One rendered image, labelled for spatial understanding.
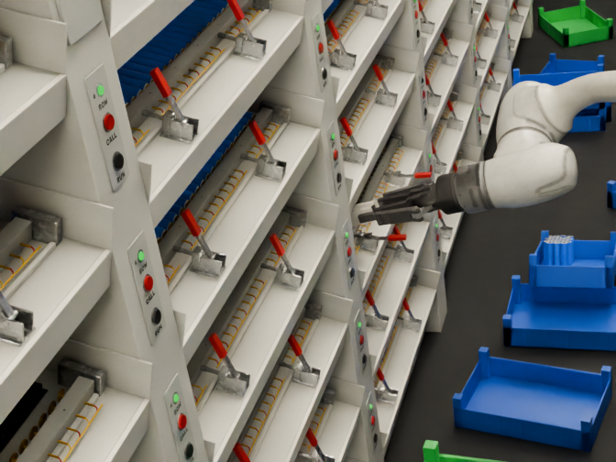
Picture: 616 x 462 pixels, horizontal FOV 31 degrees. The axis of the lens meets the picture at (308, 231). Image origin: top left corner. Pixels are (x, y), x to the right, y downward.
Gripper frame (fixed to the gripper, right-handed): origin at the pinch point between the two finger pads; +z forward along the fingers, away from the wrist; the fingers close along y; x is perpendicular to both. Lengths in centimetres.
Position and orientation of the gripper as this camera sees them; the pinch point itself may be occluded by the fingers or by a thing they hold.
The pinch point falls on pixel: (361, 214)
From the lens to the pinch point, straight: 213.0
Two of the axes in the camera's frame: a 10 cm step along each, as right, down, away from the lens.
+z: -8.9, 2.0, 4.1
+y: -2.7, 5.0, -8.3
